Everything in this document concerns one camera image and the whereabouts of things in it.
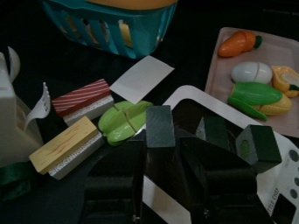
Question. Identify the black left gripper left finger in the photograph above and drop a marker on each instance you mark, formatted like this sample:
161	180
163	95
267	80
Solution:
116	180

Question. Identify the dark green cucumber sushi roll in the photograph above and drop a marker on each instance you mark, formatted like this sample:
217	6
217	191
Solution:
261	145

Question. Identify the teal plastic basket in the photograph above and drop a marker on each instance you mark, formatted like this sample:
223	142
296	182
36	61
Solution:
116	26

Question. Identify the white cutlery holder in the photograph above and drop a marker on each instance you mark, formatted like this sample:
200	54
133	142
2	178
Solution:
13	125

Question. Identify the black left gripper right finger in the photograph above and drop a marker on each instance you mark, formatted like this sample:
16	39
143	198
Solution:
221	189

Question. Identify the yellow toy corn slice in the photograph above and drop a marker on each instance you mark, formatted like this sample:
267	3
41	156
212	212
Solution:
280	81

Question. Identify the white toy stove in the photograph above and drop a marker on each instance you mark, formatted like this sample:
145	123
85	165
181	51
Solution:
280	180

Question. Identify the orange toy carrot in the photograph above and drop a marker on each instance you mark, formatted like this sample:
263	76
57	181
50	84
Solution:
235	43

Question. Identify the white plastic spoon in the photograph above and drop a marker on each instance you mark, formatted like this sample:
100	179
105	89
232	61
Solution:
13	62

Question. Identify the pink tray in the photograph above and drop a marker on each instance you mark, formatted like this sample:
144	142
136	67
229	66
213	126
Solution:
281	52

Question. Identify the light green toy vegetable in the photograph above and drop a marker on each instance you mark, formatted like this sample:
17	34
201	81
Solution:
123	122

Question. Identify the white paper card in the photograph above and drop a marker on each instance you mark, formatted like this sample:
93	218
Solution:
140	78

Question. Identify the dark green rectangular sushi block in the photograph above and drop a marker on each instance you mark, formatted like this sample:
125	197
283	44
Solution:
159	125

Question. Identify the white toy egg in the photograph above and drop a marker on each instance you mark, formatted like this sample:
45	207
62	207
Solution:
251	73

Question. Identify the green ribbon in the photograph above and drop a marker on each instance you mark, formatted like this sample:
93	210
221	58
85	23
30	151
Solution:
14	180

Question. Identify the yellow egg sushi block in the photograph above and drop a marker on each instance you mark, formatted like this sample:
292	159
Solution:
64	145

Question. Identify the toy corn with green husk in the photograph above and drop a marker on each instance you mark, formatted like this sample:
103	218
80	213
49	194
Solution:
256	97

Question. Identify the white plastic fork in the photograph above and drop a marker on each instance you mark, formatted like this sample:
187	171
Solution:
38	108

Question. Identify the red striped sushi block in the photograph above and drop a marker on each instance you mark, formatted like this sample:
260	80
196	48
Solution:
81	97

